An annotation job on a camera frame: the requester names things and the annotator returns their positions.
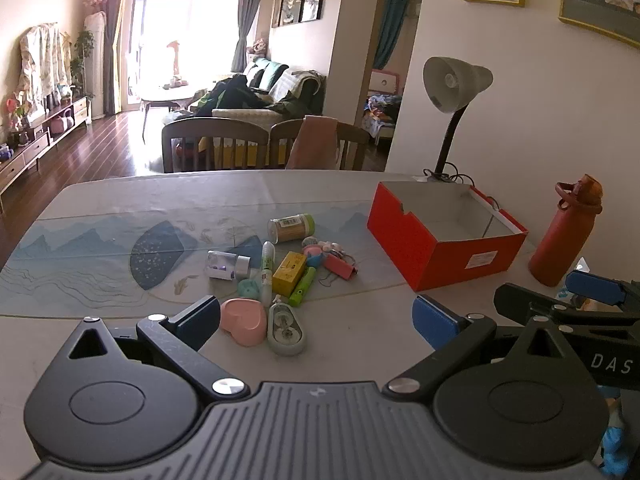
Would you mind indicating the small yellow box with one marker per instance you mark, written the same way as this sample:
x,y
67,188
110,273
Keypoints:
x,y
287,274

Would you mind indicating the red cardboard box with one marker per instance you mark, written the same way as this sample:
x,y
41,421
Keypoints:
x,y
400,240

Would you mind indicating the pink cloth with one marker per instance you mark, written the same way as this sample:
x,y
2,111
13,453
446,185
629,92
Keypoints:
x,y
312,142

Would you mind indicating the bed with colourful bedding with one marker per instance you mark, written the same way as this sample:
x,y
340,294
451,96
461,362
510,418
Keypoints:
x,y
382,110

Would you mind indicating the toothpick jar with green lid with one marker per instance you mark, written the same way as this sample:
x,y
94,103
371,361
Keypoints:
x,y
290,228

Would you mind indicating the white coffee table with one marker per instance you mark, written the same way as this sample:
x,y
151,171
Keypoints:
x,y
165,95

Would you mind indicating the grey window curtain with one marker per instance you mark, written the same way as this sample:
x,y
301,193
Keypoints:
x,y
247,20
112,50

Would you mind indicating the white sofa blanket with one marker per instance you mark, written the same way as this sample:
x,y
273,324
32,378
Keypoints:
x,y
295,85

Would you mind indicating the blue toy figure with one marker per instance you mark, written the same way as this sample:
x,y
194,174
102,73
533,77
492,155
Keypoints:
x,y
616,447

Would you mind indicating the red water bottle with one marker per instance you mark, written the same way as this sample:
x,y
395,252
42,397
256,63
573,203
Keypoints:
x,y
560,240

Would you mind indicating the hanging floral clothes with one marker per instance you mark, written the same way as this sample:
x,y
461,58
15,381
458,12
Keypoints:
x,y
42,60

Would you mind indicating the white floor air conditioner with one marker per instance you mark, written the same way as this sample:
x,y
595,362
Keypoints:
x,y
95,60

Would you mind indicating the teal round case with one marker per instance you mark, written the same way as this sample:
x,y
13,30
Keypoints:
x,y
248,289

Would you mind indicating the white and green tube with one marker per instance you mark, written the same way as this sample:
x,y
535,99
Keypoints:
x,y
267,267

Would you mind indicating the beige sofa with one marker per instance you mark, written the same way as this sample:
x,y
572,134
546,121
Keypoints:
x,y
240,115

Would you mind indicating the dark clothes pile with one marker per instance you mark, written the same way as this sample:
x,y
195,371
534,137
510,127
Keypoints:
x,y
230,92

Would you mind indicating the small clear bottle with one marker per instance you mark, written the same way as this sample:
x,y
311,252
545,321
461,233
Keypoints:
x,y
222,265

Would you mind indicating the teal curtain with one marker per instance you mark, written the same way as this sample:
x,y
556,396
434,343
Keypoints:
x,y
392,30

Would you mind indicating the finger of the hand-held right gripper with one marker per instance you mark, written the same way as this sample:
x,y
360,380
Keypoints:
x,y
525,302
595,287

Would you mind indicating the green marker pen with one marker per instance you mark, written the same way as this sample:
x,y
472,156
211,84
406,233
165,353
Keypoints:
x,y
301,287

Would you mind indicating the wooden TV cabinet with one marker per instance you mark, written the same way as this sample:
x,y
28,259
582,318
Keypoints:
x,y
30,152

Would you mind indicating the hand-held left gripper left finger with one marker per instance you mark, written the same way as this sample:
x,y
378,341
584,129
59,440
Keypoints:
x,y
197,322

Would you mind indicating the wooden dining chair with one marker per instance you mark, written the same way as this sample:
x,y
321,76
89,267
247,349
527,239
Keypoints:
x,y
352,135
215,132

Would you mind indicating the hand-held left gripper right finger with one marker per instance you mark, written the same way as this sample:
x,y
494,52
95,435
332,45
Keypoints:
x,y
435,322

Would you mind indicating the pink heart-shaped case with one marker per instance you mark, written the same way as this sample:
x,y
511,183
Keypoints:
x,y
245,320

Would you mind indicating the tall green potted plant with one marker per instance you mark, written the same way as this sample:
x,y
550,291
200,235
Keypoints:
x,y
82,55

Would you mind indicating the grey desk lamp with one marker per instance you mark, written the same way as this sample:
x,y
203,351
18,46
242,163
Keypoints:
x,y
452,82

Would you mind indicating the red potted flowers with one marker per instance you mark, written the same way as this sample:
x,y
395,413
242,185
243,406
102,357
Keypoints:
x,y
15,110

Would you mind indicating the grey-green correction tape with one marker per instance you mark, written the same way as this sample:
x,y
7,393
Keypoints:
x,y
287,332

